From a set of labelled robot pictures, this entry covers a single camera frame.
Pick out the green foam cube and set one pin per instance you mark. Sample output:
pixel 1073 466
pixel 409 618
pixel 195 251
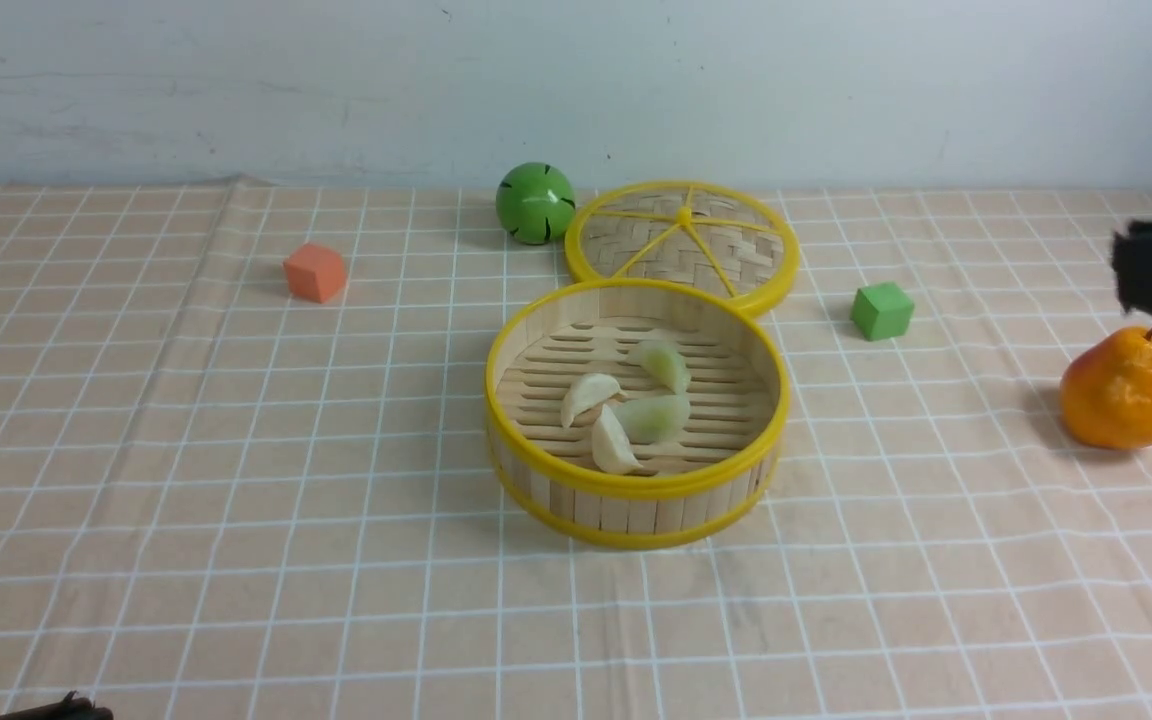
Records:
pixel 882 311

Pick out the beige grid tablecloth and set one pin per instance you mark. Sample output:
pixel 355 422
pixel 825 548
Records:
pixel 218 501

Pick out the orange foam cube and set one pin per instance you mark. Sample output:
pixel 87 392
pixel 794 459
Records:
pixel 315 273

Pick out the bamboo steamer tray yellow rim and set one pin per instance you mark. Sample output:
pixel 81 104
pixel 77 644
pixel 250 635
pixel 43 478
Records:
pixel 688 488

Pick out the green toy ball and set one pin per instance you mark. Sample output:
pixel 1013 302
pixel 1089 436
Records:
pixel 535 203

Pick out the woven bamboo steamer lid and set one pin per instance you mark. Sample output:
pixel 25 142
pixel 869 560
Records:
pixel 708 237

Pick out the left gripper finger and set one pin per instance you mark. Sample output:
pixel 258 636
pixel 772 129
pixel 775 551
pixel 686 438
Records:
pixel 70 707

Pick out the pale green dumpling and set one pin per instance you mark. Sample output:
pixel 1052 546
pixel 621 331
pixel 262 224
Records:
pixel 653 420
pixel 662 360

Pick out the white dumpling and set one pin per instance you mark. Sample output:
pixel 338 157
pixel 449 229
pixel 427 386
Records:
pixel 611 450
pixel 590 392

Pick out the orange yellow toy pear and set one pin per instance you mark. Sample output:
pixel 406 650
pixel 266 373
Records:
pixel 1106 393

